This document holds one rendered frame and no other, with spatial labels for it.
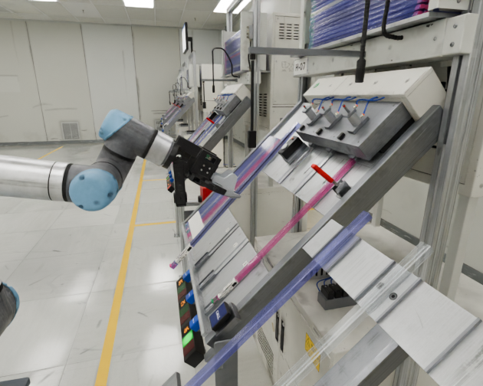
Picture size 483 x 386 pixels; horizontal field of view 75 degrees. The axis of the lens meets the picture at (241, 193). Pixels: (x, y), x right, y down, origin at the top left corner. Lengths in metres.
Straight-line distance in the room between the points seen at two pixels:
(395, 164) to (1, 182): 0.75
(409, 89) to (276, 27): 1.50
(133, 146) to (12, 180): 0.23
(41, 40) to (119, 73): 1.89
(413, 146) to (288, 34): 1.55
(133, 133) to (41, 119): 9.13
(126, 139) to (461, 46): 0.69
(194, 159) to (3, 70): 9.40
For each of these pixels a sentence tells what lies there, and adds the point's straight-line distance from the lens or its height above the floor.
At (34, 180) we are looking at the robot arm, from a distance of 0.66.
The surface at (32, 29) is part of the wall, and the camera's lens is 9.90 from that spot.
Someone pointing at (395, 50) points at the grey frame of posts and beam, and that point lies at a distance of 0.88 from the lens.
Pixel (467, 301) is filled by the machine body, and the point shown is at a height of 0.62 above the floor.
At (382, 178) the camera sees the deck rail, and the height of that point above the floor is 1.07.
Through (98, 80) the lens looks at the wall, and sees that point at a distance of 9.49.
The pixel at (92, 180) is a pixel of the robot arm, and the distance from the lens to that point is 0.61.
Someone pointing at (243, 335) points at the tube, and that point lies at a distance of 0.51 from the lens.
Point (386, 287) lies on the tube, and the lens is 0.41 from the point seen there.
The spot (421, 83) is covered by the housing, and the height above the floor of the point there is 1.26.
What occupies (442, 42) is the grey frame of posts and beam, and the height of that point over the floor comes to 1.34.
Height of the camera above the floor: 1.23
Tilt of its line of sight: 17 degrees down
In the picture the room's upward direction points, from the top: straight up
